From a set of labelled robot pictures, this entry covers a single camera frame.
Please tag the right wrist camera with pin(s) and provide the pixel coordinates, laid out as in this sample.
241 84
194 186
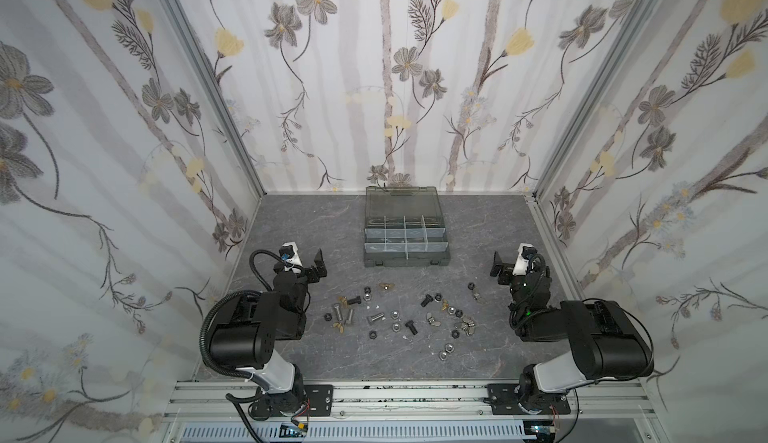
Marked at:
526 253

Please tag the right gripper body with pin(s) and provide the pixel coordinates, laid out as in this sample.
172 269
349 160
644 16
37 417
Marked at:
507 271

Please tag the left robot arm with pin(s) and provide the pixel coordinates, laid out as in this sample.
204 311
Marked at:
238 335

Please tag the silver nut pair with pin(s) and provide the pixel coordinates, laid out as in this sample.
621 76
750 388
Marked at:
447 350

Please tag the white cable duct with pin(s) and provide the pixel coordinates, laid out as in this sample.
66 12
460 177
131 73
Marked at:
361 431

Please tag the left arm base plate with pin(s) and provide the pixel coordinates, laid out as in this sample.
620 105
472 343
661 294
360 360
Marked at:
312 400

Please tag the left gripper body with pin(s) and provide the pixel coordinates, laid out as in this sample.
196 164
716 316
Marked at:
309 271

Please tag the green compartment organizer box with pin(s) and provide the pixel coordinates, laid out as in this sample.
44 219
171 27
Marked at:
404 227

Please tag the black bolt center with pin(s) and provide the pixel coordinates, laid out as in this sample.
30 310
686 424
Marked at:
411 327

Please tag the aluminium front rail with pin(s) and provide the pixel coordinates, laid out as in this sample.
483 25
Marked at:
463 400

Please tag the black bolt right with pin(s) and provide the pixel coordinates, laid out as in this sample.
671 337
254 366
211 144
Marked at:
426 300

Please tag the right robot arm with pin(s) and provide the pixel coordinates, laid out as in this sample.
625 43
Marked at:
604 343

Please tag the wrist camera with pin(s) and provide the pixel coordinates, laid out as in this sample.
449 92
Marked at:
288 253
526 253

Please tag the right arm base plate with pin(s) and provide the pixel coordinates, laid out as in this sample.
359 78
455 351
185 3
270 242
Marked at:
510 399

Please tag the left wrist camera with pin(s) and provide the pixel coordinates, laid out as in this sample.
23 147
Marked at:
288 253

